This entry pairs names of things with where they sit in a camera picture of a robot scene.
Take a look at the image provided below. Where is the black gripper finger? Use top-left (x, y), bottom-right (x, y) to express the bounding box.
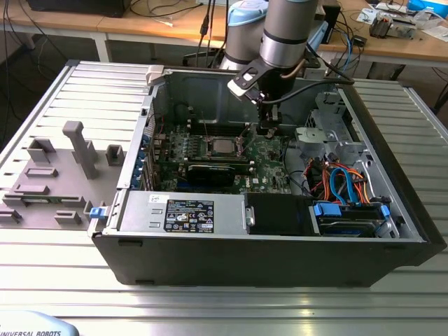
top-left (256, 118), bottom-right (283, 139)

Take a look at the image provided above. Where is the metal socket cover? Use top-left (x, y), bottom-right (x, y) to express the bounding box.
top-left (234, 131), bottom-right (251, 151)

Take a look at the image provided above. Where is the silver CPU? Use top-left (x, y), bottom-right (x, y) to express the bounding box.
top-left (211, 139), bottom-right (237, 155)

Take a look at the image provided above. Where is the black plastic bay cover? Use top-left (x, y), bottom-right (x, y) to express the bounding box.
top-left (244, 193), bottom-right (314, 236)

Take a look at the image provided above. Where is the metal CPU cooler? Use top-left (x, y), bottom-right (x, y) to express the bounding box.
top-left (369, 12), bottom-right (390, 39)

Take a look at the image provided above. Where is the green motherboard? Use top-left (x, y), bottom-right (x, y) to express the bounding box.
top-left (150, 122), bottom-right (298, 194)

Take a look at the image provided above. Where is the silver drive cage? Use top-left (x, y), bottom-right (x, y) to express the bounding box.
top-left (295, 91), bottom-right (374, 165)

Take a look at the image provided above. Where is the black graphics card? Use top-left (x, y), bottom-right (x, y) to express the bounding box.
top-left (187, 161), bottom-right (236, 187)

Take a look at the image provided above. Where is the black case fan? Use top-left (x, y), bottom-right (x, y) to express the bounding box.
top-left (173, 101), bottom-right (193, 125)

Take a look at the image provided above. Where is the blue disk carrier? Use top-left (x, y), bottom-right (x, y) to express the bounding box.
top-left (312, 201), bottom-right (392, 239)

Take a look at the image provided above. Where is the white paper sheet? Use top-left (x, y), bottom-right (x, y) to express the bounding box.
top-left (356, 6), bottom-right (381, 25)

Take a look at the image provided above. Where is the black label sticker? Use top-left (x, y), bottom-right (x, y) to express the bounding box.
top-left (164, 199), bottom-right (215, 234)

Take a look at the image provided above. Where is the grey plastic case latch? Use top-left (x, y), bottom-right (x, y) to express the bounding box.
top-left (145, 65), bottom-right (165, 87)

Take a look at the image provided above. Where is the dark hard disk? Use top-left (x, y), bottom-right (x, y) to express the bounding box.
top-left (320, 216), bottom-right (382, 239)

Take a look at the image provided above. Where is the black PC case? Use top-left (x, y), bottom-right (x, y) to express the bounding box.
top-left (87, 65), bottom-right (448, 288)

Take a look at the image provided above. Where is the grey metal drive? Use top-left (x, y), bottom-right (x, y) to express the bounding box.
top-left (388, 17), bottom-right (417, 39)

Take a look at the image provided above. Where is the silver power supply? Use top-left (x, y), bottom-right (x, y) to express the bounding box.
top-left (117, 190), bottom-right (248, 235)

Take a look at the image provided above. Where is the blue cardboard box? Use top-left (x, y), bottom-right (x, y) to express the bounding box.
top-left (407, 0), bottom-right (448, 11)

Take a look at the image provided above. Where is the long wooden desk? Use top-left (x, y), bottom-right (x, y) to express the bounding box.
top-left (0, 0), bottom-right (448, 66)

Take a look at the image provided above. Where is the grey parts rack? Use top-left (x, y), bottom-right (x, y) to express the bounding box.
top-left (0, 120), bottom-right (127, 232)

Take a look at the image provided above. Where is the black monitor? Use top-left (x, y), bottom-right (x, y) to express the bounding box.
top-left (27, 0), bottom-right (127, 19)

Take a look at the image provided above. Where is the green RAM stick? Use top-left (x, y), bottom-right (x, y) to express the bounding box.
top-left (20, 197), bottom-right (85, 206)

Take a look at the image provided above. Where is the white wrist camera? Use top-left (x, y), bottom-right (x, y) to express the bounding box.
top-left (226, 65), bottom-right (263, 101)

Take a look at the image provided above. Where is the red wire bundle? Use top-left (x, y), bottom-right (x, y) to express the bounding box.
top-left (303, 157), bottom-right (332, 199)

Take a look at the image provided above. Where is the black camera cable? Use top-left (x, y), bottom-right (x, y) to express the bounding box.
top-left (262, 45), bottom-right (355, 106)

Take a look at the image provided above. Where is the blue hanging cable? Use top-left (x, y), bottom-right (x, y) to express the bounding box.
top-left (341, 34), bottom-right (355, 80)

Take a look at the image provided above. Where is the blue flat data cable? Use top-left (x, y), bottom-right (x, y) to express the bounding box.
top-left (330, 167), bottom-right (362, 207)

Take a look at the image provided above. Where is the orange wire bundle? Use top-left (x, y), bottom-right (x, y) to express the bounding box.
top-left (349, 169), bottom-right (372, 206)

